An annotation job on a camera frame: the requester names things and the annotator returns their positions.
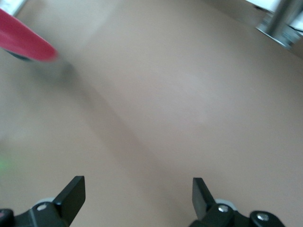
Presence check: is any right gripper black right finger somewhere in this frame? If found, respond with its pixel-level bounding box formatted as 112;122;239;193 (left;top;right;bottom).
188;177;252;227

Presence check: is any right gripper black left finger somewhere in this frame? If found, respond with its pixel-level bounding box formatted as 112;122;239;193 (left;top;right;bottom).
13;175;86;227

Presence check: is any pink towel with grey edge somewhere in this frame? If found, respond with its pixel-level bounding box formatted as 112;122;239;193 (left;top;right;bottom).
0;8;60;63

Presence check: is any grey metal post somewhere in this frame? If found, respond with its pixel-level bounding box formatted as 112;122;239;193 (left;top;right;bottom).
255;0;303;51

